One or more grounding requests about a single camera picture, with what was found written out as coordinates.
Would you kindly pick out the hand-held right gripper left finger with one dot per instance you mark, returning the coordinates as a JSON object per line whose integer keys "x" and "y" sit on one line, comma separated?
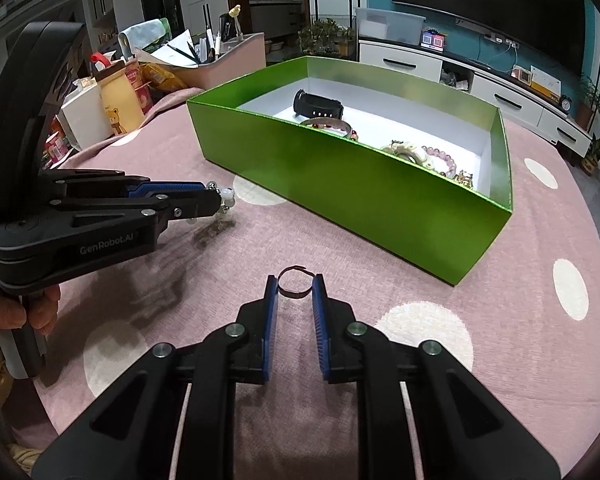
{"x": 272, "y": 330}

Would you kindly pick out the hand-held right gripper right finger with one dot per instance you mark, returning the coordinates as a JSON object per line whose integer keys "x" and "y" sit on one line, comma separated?
{"x": 320, "y": 330}

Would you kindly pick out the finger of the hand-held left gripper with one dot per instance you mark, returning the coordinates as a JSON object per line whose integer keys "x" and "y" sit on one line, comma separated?
{"x": 165, "y": 190}
{"x": 190, "y": 205}

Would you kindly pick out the green cardboard box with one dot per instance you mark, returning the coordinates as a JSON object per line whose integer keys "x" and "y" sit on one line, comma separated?
{"x": 355, "y": 200}

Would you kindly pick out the black wristwatch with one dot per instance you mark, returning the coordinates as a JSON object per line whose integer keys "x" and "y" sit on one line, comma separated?
{"x": 312, "y": 105}

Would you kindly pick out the gold brooch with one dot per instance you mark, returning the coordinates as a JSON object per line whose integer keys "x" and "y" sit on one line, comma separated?
{"x": 464, "y": 178}

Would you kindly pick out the person's left hand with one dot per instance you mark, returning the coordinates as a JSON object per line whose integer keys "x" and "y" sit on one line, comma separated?
{"x": 42, "y": 310}

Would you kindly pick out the yellow bottle with brown lid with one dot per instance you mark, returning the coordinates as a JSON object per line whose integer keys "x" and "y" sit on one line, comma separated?
{"x": 120, "y": 105}

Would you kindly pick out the white paper box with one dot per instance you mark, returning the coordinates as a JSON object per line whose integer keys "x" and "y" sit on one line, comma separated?
{"x": 85, "y": 120}

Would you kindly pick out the yellow snack packet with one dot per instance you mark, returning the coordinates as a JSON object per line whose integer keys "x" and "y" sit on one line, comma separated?
{"x": 162, "y": 76}

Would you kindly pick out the white paper sheets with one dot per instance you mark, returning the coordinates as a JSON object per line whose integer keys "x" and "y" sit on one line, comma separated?
{"x": 175, "y": 50}

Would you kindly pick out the pink desk organizer box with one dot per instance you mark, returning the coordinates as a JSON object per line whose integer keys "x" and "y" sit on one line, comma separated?
{"x": 230, "y": 62}

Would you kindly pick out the grey green cloth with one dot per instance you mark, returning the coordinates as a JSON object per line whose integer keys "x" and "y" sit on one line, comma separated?
{"x": 142, "y": 35}

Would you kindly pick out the yellow duck pen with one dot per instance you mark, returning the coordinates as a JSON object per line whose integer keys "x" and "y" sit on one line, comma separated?
{"x": 236, "y": 11}

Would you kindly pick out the potted plant in dark planter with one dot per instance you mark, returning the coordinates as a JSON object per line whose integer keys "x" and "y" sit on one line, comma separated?
{"x": 325, "y": 35}

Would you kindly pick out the white television cabinet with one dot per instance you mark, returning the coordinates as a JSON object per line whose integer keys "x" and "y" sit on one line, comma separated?
{"x": 405, "y": 62}

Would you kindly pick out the clear plastic storage box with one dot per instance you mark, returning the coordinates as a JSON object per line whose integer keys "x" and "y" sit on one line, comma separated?
{"x": 387, "y": 27}

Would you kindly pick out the blue pink small box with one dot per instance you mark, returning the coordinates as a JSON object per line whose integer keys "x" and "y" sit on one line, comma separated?
{"x": 433, "y": 40}

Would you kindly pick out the small potted floor plant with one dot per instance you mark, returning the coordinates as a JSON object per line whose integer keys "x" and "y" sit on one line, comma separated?
{"x": 594, "y": 157}

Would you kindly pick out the small white display device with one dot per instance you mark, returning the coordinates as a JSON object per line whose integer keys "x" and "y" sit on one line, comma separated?
{"x": 521, "y": 76}

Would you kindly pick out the yellow white desk calendar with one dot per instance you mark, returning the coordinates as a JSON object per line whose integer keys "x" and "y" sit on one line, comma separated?
{"x": 545, "y": 82}

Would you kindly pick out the black alarm clock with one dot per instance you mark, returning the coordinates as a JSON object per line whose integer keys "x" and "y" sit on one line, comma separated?
{"x": 566, "y": 103}

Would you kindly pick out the white power strip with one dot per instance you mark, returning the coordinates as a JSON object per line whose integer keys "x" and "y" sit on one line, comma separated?
{"x": 500, "y": 39}

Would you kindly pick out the potted plant in brown pot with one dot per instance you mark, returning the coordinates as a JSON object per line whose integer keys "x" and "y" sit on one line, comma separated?
{"x": 587, "y": 110}

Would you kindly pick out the flat screen television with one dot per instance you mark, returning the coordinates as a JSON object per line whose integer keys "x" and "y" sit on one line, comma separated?
{"x": 480, "y": 5}

